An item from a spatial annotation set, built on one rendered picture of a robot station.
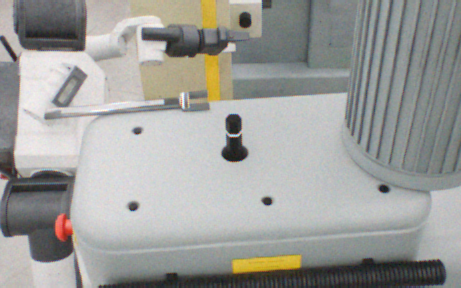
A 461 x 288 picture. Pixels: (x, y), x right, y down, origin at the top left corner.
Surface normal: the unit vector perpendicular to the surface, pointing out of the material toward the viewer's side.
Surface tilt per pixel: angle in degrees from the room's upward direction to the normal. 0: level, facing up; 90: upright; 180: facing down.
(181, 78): 90
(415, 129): 90
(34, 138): 35
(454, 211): 0
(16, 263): 0
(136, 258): 90
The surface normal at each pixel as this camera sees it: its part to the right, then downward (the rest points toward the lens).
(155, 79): 0.07, 0.67
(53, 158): 0.08, 0.47
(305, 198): -0.03, -0.74
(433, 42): -0.37, 0.63
